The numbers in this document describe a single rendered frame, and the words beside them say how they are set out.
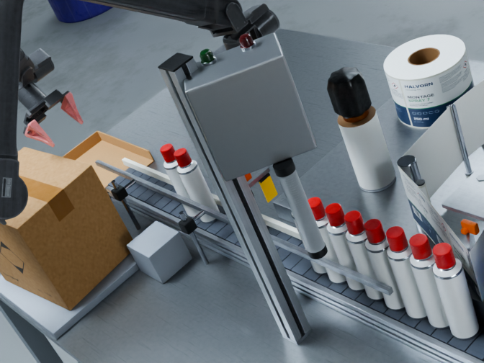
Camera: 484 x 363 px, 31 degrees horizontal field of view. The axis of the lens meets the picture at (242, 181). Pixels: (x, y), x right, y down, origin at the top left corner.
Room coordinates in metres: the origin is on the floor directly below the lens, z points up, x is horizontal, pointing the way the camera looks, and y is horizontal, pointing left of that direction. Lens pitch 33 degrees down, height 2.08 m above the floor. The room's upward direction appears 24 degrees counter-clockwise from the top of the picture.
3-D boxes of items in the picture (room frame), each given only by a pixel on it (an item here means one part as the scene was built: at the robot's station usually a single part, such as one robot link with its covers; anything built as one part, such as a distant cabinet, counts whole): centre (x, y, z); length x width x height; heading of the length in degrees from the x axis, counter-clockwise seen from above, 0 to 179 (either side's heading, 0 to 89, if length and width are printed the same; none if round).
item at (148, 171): (1.70, 0.02, 0.90); 1.07 x 0.01 x 0.02; 29
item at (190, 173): (1.77, 0.11, 0.98); 0.05 x 0.05 x 0.20
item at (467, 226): (1.12, -0.33, 1.08); 0.03 x 0.02 x 0.02; 29
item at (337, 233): (1.33, -0.14, 0.98); 0.05 x 0.05 x 0.20
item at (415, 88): (1.82, -0.53, 0.95); 0.20 x 0.20 x 0.14
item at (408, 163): (1.40, -0.32, 0.97); 0.05 x 0.05 x 0.19
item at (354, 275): (1.66, 0.09, 0.95); 1.07 x 0.01 x 0.01; 29
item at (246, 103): (1.29, -0.06, 1.38); 0.17 x 0.10 x 0.19; 84
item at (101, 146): (2.30, 0.40, 0.85); 0.30 x 0.26 x 0.04; 29
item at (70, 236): (1.88, 0.50, 0.99); 0.30 x 0.24 x 0.27; 36
